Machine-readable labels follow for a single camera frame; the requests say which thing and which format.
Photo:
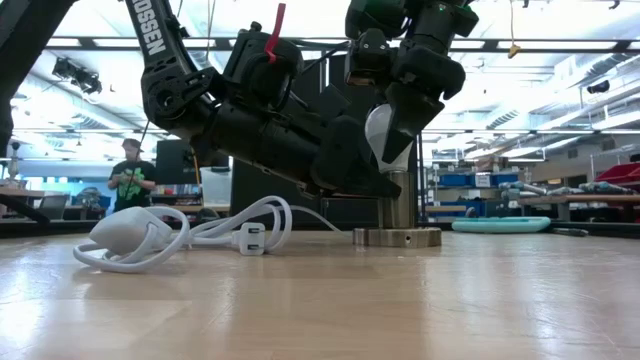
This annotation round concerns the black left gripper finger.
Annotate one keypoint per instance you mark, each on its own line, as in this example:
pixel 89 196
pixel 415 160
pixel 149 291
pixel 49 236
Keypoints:
pixel 380 189

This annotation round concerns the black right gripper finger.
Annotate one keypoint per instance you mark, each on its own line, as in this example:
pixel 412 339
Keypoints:
pixel 405 112

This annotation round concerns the white light bulb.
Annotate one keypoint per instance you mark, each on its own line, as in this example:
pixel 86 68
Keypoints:
pixel 375 135

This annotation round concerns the brass lamp socket base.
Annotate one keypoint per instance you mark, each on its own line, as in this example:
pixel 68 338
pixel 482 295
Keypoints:
pixel 400 237

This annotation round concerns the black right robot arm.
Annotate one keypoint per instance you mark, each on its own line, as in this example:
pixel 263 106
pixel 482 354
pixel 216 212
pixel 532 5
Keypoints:
pixel 435 25

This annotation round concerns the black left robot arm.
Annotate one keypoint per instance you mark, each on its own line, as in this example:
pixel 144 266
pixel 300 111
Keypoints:
pixel 150 35

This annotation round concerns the black room divider panel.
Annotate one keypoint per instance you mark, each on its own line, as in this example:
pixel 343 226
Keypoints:
pixel 250 185
pixel 345 212

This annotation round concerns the blue storage bin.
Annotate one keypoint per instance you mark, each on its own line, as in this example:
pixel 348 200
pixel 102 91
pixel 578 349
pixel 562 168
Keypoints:
pixel 454 180
pixel 506 179

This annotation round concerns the teal tray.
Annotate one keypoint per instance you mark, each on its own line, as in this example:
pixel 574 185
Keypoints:
pixel 500 225

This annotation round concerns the clear plastic storage bin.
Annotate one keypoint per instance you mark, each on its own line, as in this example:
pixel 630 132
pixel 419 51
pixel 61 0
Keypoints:
pixel 216 187

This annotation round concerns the red zip tie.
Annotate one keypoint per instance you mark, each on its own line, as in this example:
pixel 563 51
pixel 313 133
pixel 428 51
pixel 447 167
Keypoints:
pixel 274 40

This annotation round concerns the black computer monitor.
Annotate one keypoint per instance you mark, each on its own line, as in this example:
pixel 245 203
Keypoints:
pixel 170 165

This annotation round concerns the low cluttered background table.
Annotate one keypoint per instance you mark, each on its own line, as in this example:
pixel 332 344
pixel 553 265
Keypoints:
pixel 175 200

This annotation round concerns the person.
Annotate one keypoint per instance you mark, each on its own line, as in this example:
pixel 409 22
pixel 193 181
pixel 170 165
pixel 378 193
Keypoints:
pixel 132 180

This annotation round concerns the wooden workbench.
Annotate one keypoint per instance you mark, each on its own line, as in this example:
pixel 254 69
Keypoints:
pixel 600 198

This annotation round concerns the red storage bin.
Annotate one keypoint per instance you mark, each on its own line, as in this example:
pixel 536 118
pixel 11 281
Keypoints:
pixel 622 175

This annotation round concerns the grey office chair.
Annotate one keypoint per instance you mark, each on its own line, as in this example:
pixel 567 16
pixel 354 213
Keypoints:
pixel 52 205

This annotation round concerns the wooden background desk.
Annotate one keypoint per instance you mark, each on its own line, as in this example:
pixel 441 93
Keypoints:
pixel 20 192

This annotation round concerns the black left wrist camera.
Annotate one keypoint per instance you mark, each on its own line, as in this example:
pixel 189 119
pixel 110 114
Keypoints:
pixel 332 102

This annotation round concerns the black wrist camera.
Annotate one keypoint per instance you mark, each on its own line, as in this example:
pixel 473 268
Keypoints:
pixel 332 102
pixel 370 55

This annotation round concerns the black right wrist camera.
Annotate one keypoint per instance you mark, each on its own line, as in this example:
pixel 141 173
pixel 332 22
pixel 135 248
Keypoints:
pixel 370 55

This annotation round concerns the black ceiling-mounted camera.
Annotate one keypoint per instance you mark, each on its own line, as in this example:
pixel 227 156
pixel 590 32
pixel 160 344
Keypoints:
pixel 80 77
pixel 597 87

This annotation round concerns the black aluminium table frame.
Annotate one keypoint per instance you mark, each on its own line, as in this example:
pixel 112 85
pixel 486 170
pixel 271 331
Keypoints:
pixel 50 229

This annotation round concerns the white post black knob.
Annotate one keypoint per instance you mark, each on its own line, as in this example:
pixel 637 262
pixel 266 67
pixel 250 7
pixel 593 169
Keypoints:
pixel 15 146

